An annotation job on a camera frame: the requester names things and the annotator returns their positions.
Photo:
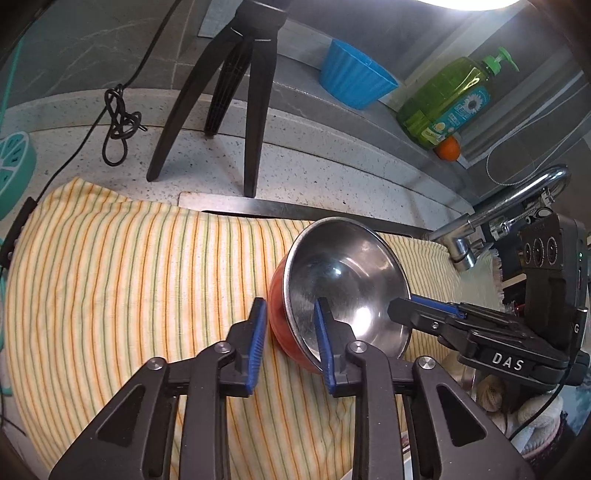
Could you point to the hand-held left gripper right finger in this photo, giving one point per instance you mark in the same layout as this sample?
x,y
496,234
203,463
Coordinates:
x,y
323,341

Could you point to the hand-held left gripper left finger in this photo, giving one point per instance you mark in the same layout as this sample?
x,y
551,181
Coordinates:
x,y
256,341

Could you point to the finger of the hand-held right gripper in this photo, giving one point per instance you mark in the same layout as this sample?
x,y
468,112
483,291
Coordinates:
x,y
415,318
434,304

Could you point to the red steel bowl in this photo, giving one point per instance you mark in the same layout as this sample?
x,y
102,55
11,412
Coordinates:
x,y
281,318
351,267

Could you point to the chrome kitchen faucet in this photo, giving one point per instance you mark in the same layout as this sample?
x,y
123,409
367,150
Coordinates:
x,y
498,205

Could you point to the yellow striped cloth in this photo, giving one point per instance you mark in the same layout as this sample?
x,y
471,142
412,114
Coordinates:
x,y
115,277

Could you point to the orange fruit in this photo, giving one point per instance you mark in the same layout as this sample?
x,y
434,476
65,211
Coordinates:
x,y
449,148

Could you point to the green dish soap bottle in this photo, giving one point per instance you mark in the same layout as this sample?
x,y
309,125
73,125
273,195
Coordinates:
x,y
443,101

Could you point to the black tripod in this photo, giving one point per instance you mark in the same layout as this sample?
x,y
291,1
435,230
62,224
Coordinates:
x,y
258,115

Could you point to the blue ribbed plastic bowl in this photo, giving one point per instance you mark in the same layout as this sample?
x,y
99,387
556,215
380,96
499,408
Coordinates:
x,y
351,74

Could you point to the teal citrus-print pad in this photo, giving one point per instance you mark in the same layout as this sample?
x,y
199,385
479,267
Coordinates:
x,y
14,170

